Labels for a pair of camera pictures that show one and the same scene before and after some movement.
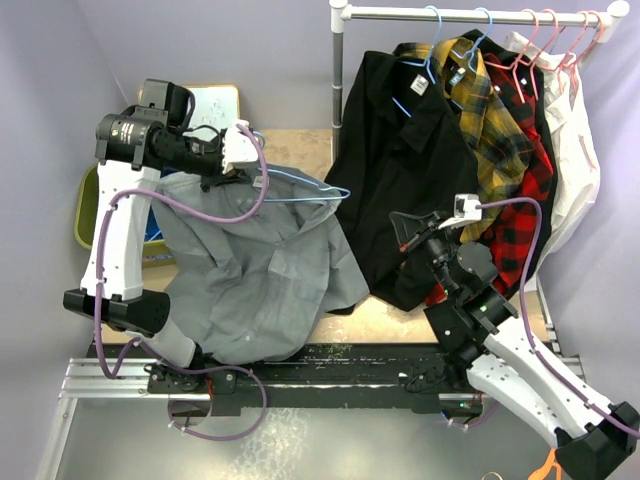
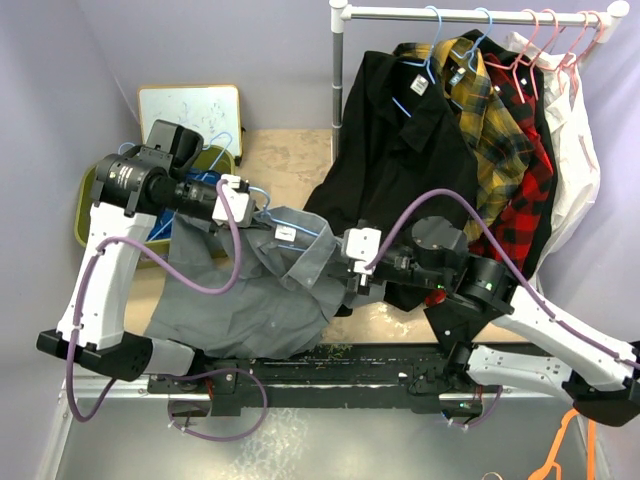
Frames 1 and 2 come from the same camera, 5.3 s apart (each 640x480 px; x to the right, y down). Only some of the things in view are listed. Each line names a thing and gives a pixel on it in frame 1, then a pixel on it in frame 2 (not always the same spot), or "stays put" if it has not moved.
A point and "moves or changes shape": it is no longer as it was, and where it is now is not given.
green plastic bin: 156,254 stays put
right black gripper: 410,229 -> 370,279
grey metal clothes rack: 608,26 stays put
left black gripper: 206,181 -> 214,227
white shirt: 576,165 stays put
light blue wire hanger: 301,180 -> 267,213
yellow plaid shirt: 501,145 stays put
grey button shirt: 255,291 moves or changes shape
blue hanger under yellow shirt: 472,52 stays put
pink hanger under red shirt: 517,60 stays put
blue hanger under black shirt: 426,64 stays put
